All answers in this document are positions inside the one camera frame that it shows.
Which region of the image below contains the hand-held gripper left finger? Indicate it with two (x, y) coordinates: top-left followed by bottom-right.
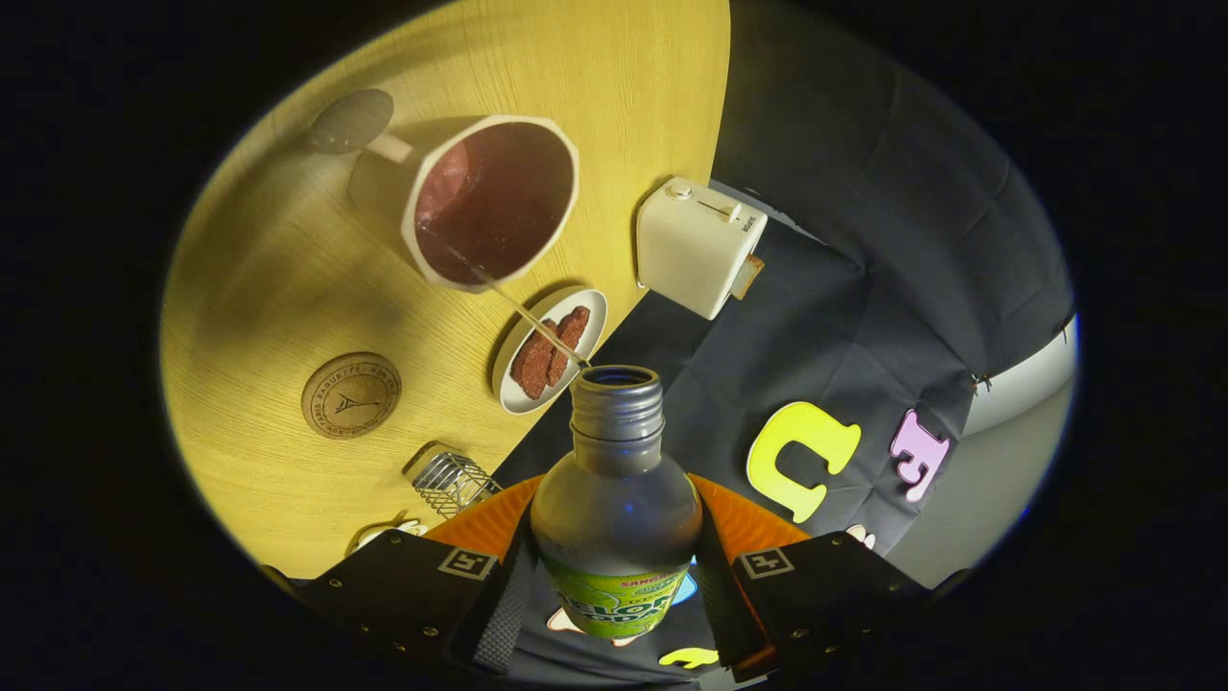
(278, 474), (546, 678)

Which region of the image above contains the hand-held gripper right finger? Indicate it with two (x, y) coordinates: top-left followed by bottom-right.
(687, 474), (946, 684)

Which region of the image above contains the round wooden coaster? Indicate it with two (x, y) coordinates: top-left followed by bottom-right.
(300, 352), (403, 441)

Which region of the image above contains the silver juice bottle green label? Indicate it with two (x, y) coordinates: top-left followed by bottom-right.
(530, 365), (704, 640)

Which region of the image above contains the clear juice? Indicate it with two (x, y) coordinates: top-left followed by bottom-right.
(420, 223), (592, 371)

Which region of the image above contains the white cup dark red inside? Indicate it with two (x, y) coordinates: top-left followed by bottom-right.
(307, 88), (581, 294)

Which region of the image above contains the white divided dish with beans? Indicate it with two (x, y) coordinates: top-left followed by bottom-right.
(347, 519), (430, 558)

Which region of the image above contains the brown meat slice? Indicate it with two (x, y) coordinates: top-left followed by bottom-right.
(510, 331), (559, 401)
(547, 305), (592, 385)

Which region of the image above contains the round white plate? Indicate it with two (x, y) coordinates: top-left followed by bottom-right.
(491, 286), (609, 416)

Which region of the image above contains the wooden table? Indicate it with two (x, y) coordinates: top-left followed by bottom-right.
(158, 0), (732, 583)

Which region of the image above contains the white toaster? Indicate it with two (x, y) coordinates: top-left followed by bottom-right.
(635, 176), (768, 321)

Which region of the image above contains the wire mesh basket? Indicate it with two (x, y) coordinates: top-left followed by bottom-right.
(403, 441), (503, 519)

